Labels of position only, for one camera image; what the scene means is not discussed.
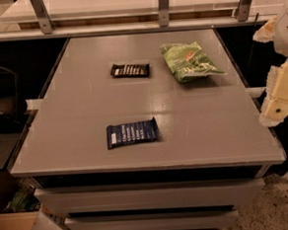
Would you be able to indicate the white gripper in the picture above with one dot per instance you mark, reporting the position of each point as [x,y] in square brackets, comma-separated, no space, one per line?
[287,34]

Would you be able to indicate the blue rxbar blueberry wrapper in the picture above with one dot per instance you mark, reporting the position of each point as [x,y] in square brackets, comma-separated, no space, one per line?
[132,133]

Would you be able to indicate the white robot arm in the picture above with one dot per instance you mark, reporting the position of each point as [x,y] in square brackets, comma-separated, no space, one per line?
[276,30]

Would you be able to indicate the green chip bag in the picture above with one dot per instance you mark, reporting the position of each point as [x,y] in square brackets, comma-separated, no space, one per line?
[188,61]

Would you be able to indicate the grey drawer cabinet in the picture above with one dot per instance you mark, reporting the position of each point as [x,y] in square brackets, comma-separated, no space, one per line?
[210,159]

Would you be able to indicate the dark brown snack bar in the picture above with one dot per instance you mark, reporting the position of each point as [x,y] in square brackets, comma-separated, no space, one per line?
[130,70]

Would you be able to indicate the green items in box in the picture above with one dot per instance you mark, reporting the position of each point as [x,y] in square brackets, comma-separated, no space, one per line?
[23,201]

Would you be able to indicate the black chair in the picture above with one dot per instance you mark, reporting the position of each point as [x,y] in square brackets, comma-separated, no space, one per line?
[12,104]

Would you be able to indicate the cardboard box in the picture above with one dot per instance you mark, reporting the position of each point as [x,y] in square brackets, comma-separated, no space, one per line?
[11,225]

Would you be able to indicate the right metal bracket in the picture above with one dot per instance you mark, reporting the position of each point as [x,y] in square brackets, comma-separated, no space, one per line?
[243,10]

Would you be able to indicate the left metal bracket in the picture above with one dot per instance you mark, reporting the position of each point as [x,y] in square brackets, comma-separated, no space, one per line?
[42,16]

